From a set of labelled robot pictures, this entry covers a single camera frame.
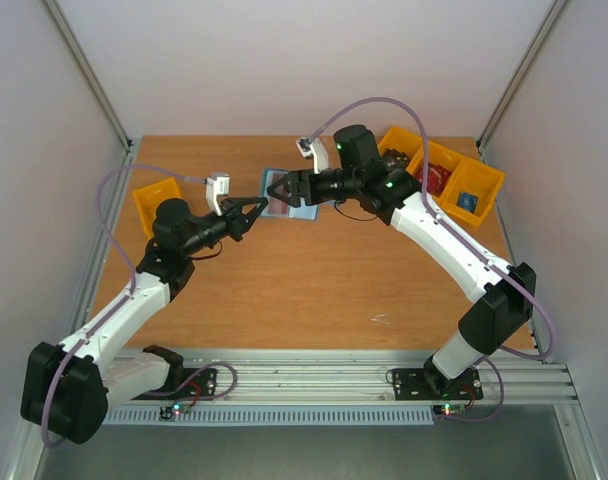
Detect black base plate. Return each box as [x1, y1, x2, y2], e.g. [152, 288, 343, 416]
[140, 367, 218, 401]
[386, 367, 484, 401]

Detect yellow three-compartment bin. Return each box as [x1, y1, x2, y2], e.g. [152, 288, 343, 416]
[378, 126, 505, 227]

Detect blue card in bin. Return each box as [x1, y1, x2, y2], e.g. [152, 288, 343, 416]
[457, 192, 478, 213]

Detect grey slotted cable duct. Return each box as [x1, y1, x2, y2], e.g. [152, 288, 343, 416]
[104, 405, 433, 427]

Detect aluminium frame rail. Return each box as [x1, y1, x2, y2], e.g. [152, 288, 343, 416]
[116, 349, 578, 405]

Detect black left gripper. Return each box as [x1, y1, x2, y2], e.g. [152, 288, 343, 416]
[182, 196, 269, 257]

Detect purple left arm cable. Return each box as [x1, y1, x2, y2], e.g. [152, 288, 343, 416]
[39, 164, 208, 449]

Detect black items in bin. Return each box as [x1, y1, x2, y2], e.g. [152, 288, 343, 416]
[382, 149, 411, 172]

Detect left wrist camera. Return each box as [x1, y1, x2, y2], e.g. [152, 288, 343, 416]
[205, 172, 230, 216]

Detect small yellow bin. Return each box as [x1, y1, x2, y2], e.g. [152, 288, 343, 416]
[132, 177, 182, 240]

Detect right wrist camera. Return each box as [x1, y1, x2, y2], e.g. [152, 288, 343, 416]
[296, 137, 330, 174]

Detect right circuit board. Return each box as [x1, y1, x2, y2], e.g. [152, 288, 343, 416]
[433, 403, 469, 417]

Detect red cards in bin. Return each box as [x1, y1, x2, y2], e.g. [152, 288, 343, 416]
[427, 163, 452, 196]

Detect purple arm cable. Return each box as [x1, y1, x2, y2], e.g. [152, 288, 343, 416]
[39, 164, 208, 449]
[308, 97, 556, 424]

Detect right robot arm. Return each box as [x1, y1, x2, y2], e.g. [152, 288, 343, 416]
[267, 125, 536, 397]

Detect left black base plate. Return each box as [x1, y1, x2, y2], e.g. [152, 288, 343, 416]
[140, 367, 218, 401]

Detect left circuit board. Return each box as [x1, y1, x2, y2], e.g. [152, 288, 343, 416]
[158, 403, 191, 421]

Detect red card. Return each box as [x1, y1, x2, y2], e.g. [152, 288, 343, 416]
[266, 198, 294, 218]

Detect circuit board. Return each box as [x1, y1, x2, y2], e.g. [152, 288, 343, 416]
[158, 403, 191, 421]
[433, 403, 469, 417]

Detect teal leather card holder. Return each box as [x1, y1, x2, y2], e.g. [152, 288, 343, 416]
[260, 168, 319, 221]

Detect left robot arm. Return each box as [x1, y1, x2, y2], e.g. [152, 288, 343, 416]
[20, 197, 268, 448]

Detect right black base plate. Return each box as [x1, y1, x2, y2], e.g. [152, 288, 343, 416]
[386, 367, 484, 401]

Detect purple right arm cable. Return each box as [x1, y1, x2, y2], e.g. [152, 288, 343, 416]
[308, 97, 556, 424]

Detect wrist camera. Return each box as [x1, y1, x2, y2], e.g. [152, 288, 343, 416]
[296, 137, 330, 174]
[205, 172, 230, 216]

